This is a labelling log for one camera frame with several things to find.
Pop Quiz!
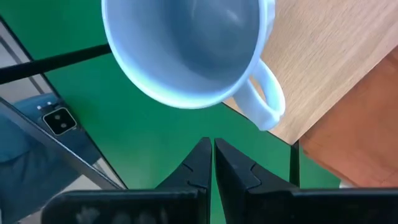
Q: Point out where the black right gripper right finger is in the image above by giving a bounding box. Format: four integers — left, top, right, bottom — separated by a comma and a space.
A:
214, 138, 398, 224

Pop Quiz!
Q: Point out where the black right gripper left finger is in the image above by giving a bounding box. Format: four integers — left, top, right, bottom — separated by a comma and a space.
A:
41, 137, 213, 224

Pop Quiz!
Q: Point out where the white ceramic mug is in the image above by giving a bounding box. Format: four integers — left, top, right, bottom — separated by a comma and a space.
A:
101, 0, 287, 132

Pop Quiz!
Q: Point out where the black metal shelf leg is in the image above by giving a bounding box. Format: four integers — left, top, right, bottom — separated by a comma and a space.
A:
289, 140, 301, 188

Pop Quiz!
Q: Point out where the orange-brown wooden panel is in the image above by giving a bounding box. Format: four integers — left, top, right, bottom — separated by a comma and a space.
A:
299, 45, 398, 188

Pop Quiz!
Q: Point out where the dark blue smartphone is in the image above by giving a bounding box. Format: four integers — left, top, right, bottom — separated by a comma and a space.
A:
13, 92, 103, 166

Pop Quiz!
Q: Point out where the light wooden table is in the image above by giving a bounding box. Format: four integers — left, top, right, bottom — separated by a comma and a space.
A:
223, 0, 398, 146

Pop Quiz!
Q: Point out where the black metal frame bar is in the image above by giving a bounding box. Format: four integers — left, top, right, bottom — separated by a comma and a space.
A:
0, 43, 113, 86

